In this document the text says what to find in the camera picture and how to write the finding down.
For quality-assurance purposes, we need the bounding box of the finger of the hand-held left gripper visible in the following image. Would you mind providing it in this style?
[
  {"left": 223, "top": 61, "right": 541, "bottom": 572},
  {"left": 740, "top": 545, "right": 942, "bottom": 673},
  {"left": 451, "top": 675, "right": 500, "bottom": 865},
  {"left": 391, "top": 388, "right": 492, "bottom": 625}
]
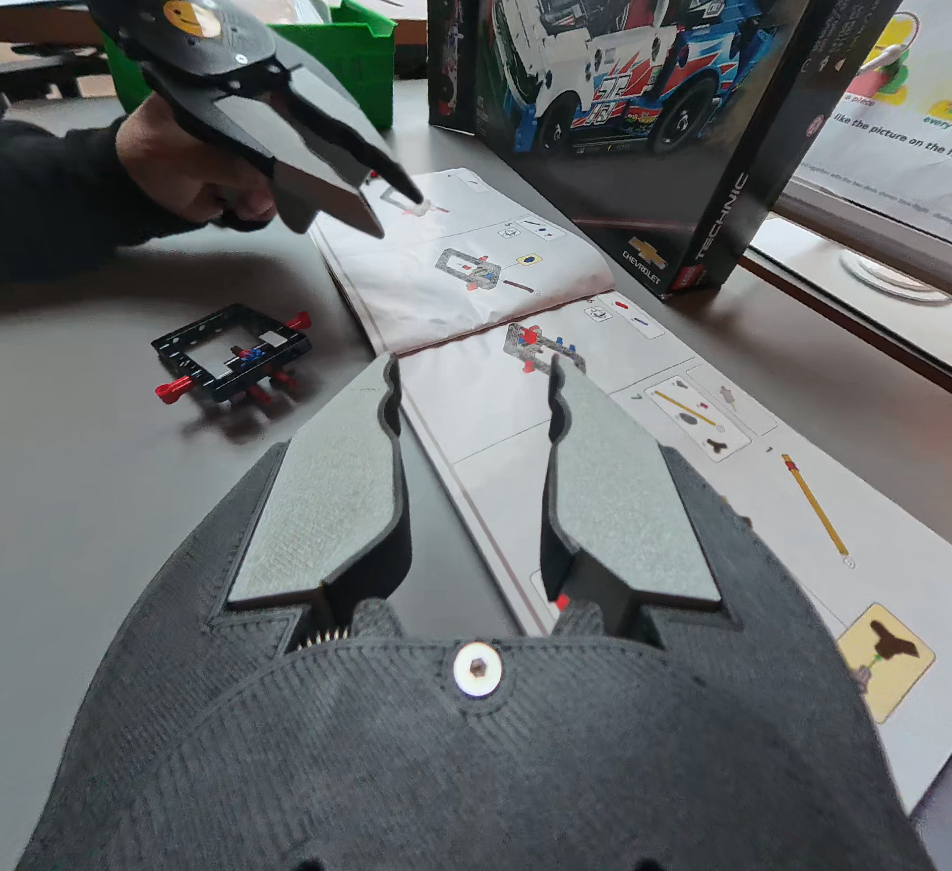
[
  {"left": 214, "top": 92, "right": 388, "bottom": 240},
  {"left": 285, "top": 53, "right": 428, "bottom": 210}
]

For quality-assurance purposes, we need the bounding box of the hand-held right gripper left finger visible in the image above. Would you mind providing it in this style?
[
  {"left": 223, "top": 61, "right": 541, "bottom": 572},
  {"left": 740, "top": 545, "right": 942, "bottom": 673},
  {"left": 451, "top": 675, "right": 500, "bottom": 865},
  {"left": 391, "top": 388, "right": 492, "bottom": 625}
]
[{"left": 227, "top": 352, "right": 414, "bottom": 609}]

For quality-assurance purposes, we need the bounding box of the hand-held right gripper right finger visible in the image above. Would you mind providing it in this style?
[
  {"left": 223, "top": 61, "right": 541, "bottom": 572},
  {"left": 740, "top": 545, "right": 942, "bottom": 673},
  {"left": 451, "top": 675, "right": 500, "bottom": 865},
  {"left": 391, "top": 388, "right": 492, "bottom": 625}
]
[{"left": 539, "top": 354, "right": 722, "bottom": 624}]

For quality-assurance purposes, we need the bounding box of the black lego frame assembly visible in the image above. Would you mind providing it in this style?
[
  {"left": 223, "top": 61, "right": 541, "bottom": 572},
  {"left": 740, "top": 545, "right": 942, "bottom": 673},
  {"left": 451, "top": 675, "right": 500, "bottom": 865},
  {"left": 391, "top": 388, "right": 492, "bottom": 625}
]
[{"left": 151, "top": 303, "right": 314, "bottom": 408}]

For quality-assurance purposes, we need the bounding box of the person's left forearm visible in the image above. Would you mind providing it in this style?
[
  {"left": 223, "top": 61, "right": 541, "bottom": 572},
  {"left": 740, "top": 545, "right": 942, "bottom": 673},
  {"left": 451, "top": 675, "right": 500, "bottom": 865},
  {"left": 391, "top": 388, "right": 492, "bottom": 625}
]
[{"left": 0, "top": 116, "right": 196, "bottom": 286}]

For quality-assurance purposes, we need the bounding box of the lego instruction booklet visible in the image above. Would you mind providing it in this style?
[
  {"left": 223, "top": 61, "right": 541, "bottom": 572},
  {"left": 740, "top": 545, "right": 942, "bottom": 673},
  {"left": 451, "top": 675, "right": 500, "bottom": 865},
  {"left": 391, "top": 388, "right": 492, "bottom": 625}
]
[{"left": 308, "top": 168, "right": 940, "bottom": 814}]

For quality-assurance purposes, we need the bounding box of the black lego car box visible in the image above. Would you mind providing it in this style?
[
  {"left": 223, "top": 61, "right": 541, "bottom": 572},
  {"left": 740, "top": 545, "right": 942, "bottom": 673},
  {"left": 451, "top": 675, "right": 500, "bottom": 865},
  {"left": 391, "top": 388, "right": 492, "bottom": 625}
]
[{"left": 476, "top": 0, "right": 947, "bottom": 301}]

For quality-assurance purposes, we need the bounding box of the person's left hand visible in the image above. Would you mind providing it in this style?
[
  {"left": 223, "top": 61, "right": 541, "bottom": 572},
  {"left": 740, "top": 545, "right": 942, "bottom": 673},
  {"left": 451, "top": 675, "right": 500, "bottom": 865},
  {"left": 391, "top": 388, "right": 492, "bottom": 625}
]
[{"left": 114, "top": 92, "right": 281, "bottom": 232}]

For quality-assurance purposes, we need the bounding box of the green plastic bin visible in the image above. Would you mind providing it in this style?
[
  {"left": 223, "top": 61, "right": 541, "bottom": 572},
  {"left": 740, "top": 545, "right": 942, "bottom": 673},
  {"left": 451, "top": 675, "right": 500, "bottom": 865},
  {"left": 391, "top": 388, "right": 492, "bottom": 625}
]
[{"left": 100, "top": 0, "right": 399, "bottom": 133}]

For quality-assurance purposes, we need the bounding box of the white round pad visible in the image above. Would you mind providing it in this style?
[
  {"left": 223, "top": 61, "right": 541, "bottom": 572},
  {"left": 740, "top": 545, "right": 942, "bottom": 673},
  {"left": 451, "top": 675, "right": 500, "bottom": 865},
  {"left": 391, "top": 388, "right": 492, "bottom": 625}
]
[{"left": 839, "top": 250, "right": 952, "bottom": 305}]

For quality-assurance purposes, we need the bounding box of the printed instruction sheet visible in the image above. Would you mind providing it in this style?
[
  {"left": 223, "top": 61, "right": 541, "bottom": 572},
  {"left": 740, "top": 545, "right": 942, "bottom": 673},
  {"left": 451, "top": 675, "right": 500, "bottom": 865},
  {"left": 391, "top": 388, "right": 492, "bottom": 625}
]
[{"left": 792, "top": 0, "right": 952, "bottom": 245}]

